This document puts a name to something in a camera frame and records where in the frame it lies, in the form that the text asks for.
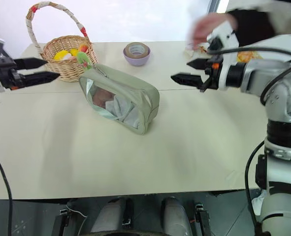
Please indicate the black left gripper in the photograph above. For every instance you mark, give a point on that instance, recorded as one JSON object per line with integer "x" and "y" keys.
{"x": 8, "y": 73}

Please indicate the green zipper pouch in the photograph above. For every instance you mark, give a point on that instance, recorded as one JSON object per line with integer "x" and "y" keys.
{"x": 125, "y": 83}

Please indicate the person's dark sleeved forearm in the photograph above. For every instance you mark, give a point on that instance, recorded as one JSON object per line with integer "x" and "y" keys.
{"x": 263, "y": 19}

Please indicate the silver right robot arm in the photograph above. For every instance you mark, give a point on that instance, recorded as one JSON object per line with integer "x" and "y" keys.
{"x": 283, "y": 98}

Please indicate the green plush toy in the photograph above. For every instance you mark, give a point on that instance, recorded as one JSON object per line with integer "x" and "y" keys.
{"x": 82, "y": 59}

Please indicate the black metal bracket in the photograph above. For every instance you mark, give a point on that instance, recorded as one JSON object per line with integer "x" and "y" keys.
{"x": 64, "y": 218}
{"x": 202, "y": 218}

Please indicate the yellow orange snack bag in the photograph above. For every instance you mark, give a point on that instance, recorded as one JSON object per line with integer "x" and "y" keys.
{"x": 248, "y": 56}

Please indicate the brown tape roll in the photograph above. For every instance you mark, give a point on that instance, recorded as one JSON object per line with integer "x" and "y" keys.
{"x": 136, "y": 49}

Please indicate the person's bare hand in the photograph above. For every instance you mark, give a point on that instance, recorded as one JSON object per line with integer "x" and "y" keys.
{"x": 208, "y": 25}

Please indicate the white crumpled cloth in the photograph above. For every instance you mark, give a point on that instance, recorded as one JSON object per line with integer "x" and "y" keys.
{"x": 258, "y": 202}

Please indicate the small yellow toy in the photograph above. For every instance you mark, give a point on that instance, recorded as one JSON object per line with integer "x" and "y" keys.
{"x": 74, "y": 52}

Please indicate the clear snack wrapper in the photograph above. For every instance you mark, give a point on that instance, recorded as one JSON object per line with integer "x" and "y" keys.
{"x": 197, "y": 50}

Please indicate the grey rounded leg shape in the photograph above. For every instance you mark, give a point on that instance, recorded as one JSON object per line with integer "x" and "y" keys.
{"x": 113, "y": 214}
{"x": 176, "y": 214}

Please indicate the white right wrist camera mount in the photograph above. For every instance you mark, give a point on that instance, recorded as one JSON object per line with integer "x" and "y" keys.
{"x": 227, "y": 37}

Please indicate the yellow plush toy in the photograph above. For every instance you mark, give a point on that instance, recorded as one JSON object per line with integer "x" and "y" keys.
{"x": 61, "y": 55}

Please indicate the lilac bowl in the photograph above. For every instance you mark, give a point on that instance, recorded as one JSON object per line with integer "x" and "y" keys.
{"x": 136, "y": 61}

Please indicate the orange toy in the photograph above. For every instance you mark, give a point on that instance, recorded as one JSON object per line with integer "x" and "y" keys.
{"x": 83, "y": 48}

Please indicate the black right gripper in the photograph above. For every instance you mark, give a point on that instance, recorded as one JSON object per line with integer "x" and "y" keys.
{"x": 213, "y": 71}

